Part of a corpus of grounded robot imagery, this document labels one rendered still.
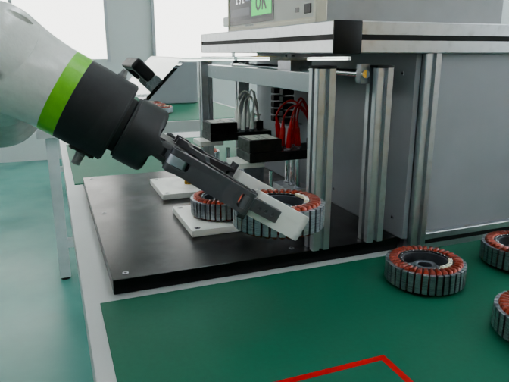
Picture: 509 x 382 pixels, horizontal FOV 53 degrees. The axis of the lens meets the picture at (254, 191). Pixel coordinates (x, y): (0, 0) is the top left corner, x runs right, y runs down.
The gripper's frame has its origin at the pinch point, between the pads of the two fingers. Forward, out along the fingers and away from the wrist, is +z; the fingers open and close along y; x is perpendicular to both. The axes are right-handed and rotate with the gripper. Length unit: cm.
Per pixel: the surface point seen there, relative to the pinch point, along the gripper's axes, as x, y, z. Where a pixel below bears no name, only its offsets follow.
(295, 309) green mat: -10.4, -0.2, 9.6
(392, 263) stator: 0.5, -4.4, 21.1
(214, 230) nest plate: -11.2, -24.8, 1.6
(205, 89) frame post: 10, -75, -5
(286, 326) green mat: -11.7, 3.6, 7.7
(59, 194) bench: -64, -188, -27
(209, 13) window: 93, -519, 11
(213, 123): 4, -54, -3
